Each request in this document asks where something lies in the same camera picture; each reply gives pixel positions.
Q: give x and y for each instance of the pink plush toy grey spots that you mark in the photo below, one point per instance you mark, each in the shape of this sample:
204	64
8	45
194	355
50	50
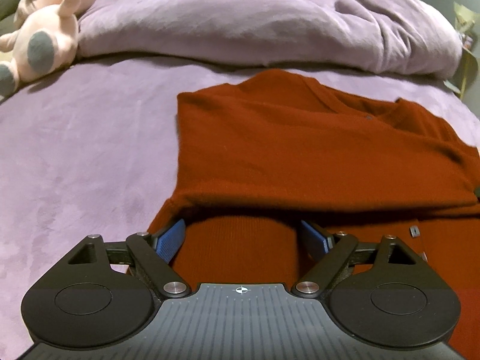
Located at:
45	40

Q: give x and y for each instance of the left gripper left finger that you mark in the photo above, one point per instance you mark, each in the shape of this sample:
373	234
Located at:
102	292

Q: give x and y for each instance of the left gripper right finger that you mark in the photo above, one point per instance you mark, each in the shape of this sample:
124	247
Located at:
381	293

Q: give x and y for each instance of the purple bed sheet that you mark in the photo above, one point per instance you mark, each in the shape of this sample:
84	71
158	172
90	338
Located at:
89	150

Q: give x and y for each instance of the gold frame side table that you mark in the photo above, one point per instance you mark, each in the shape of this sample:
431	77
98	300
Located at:
467	71

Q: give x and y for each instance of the purple rumpled duvet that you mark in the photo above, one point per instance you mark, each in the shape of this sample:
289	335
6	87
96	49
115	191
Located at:
406	37

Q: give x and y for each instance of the dark red knit cardigan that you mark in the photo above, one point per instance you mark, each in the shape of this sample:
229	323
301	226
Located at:
281	147

